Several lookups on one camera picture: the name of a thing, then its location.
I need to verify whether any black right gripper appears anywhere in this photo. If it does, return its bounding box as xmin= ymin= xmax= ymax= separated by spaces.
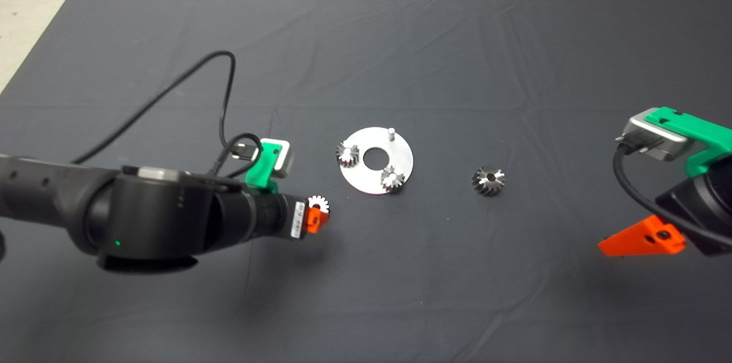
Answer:
xmin=598 ymin=170 xmax=732 ymax=257

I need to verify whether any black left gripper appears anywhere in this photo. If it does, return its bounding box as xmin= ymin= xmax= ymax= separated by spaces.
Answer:
xmin=240 ymin=192 xmax=331 ymax=244

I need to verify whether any large steel bevel gear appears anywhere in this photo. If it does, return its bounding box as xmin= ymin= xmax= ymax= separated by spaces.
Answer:
xmin=471 ymin=165 xmax=506 ymax=198

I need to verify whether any round metal plate with hole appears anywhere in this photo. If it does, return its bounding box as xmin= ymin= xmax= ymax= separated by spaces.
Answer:
xmin=339 ymin=127 xmax=415 ymax=196

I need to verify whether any dark grey table cloth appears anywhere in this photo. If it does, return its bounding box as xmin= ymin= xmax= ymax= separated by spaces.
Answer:
xmin=0 ymin=0 xmax=732 ymax=363

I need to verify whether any black right camera cable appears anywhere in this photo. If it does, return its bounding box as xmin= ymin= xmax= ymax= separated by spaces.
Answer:
xmin=612 ymin=143 xmax=732 ymax=250

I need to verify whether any black camera cable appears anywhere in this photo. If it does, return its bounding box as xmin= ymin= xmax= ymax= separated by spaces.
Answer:
xmin=71 ymin=51 xmax=264 ymax=178
xmin=612 ymin=143 xmax=732 ymax=250

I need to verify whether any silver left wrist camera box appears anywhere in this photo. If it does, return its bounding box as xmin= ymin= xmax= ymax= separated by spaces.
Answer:
xmin=260 ymin=137 xmax=295 ymax=177

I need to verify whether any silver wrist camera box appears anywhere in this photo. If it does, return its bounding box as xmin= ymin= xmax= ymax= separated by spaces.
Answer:
xmin=260 ymin=137 xmax=295 ymax=177
xmin=615 ymin=113 xmax=690 ymax=163

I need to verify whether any green left camera mount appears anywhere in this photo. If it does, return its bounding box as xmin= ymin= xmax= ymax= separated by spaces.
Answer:
xmin=245 ymin=141 xmax=283 ymax=193

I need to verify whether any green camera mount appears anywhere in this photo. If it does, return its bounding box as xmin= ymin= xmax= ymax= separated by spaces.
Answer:
xmin=645 ymin=107 xmax=732 ymax=177
xmin=245 ymin=141 xmax=283 ymax=193

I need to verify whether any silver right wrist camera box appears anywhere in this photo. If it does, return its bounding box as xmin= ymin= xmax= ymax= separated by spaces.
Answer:
xmin=615 ymin=113 xmax=690 ymax=163

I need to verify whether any green right camera mount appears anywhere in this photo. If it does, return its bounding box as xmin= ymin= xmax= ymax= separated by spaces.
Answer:
xmin=645 ymin=107 xmax=732 ymax=177

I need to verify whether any black left camera cable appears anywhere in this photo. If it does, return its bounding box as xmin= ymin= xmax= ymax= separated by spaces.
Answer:
xmin=71 ymin=51 xmax=264 ymax=178

